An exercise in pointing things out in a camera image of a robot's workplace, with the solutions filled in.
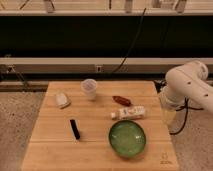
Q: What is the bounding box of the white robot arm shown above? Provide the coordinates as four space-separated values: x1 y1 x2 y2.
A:
159 61 213 125

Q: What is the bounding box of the clear plastic cup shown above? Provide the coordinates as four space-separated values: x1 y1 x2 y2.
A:
81 79 97 100

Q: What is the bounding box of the white plastic bottle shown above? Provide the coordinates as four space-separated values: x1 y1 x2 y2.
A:
110 106 145 120

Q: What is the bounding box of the wooden board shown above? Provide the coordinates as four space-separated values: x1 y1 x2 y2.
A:
21 81 179 171

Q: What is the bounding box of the green glass bowl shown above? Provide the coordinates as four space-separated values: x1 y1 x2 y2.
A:
108 120 146 158

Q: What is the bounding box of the white wall outlet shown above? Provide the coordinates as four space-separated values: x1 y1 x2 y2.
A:
97 66 102 73

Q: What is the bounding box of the black floor cable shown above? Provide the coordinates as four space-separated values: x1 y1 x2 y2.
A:
153 79 204 136

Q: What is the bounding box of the black hanging cable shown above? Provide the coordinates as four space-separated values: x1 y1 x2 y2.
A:
110 7 148 74

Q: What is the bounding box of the left wall outlet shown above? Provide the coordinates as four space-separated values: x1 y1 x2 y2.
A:
8 66 15 73

